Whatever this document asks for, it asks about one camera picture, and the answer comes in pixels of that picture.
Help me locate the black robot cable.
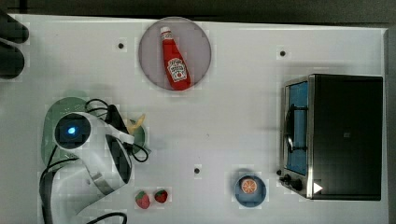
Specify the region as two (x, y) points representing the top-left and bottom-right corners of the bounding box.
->
(39, 98), (149, 224)

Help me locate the smaller toy strawberry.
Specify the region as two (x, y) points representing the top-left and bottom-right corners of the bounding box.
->
(154, 189), (168, 203)

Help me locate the black cylinder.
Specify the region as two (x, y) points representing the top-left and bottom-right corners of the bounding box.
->
(0, 43), (24, 79)
(0, 11), (29, 44)

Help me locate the upper black cylinder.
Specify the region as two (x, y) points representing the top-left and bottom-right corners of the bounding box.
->
(0, 11), (29, 44)

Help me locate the orange slice toy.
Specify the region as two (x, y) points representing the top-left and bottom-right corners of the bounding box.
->
(241, 178), (258, 194)

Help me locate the grey plate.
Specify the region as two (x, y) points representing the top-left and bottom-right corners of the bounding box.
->
(138, 17), (211, 91)

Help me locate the lower black cylinder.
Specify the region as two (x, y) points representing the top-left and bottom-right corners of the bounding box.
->
(0, 43), (24, 79)

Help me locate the black toaster oven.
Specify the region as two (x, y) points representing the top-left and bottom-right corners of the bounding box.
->
(277, 74), (383, 201)

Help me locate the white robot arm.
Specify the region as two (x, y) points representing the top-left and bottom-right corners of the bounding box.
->
(39, 112), (134, 224)

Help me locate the peeled toy banana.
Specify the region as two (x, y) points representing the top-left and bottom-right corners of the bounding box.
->
(126, 114), (146, 134)

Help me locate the red ketchup bottle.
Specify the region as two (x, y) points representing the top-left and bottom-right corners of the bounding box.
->
(160, 26), (191, 91)

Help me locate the larger toy strawberry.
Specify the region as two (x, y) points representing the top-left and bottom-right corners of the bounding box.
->
(134, 190), (150, 209)

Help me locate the blue bowl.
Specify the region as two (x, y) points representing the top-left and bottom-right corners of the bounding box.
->
(233, 175), (267, 208)

